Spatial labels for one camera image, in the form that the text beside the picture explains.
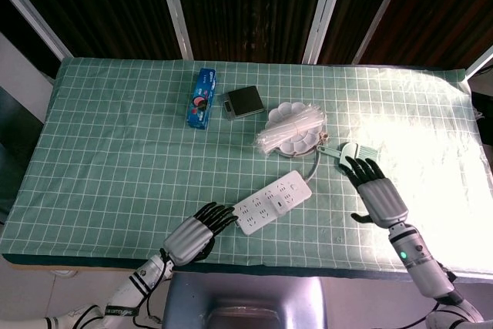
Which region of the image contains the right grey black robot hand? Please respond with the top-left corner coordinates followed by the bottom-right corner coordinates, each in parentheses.
top-left (338, 155), bottom-right (410, 230)

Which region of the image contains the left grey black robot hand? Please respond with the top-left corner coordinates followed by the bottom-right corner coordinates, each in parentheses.
top-left (163, 201), bottom-right (238, 267)

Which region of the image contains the white power strip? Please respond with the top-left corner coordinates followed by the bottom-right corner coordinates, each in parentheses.
top-left (233, 170), bottom-right (314, 236)

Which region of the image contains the grey robot torso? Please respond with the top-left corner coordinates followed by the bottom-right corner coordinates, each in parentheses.
top-left (162, 272), bottom-right (330, 329)

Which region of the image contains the green checked tablecloth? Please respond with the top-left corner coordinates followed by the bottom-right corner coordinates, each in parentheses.
top-left (0, 55), bottom-right (493, 280)

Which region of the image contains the white flower-shaped paint palette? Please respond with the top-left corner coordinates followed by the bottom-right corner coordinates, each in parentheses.
top-left (267, 101), bottom-right (329, 159)

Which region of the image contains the bundle of clear straws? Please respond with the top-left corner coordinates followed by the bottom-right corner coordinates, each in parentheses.
top-left (255, 104), bottom-right (327, 156)

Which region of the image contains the blue cookie box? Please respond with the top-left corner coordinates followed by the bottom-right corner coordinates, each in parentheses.
top-left (185, 68), bottom-right (218, 132)

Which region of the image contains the dark grey kitchen scale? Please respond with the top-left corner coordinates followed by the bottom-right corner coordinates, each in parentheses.
top-left (220, 86), bottom-right (266, 123)

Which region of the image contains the dark brown curtain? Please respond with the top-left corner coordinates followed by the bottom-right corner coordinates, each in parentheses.
top-left (0, 0), bottom-right (186, 61)
top-left (360, 0), bottom-right (493, 72)
top-left (169, 0), bottom-right (334, 63)
top-left (318, 0), bottom-right (413, 65)

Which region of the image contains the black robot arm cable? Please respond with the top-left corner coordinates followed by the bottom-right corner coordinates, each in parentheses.
top-left (69, 251), bottom-right (173, 329)

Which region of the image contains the grey power strip cable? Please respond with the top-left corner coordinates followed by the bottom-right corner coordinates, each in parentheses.
top-left (305, 147), bottom-right (324, 184)

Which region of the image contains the white frame post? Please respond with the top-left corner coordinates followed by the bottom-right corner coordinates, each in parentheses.
top-left (464, 41), bottom-right (493, 79)
top-left (0, 0), bottom-right (73, 61)
top-left (303, 0), bottom-right (350, 65)
top-left (351, 0), bottom-right (425, 65)
top-left (155, 0), bottom-right (194, 61)

